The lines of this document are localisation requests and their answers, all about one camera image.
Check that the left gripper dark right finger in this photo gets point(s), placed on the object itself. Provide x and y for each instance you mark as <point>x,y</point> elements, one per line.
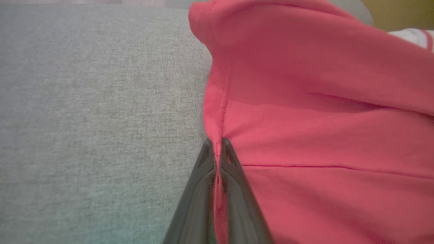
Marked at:
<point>242,210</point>

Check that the long yellow sofa backrest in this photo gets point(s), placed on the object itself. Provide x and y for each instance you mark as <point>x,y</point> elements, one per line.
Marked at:
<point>400,13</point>

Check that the grey sofa seat cushion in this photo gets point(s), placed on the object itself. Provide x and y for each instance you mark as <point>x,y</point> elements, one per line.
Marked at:
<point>356,10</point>

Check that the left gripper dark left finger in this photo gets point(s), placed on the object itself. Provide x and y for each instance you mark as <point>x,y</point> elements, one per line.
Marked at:
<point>196,203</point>

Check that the red and white sports jersey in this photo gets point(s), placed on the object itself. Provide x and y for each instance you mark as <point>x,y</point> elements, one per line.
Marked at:
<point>322,118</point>

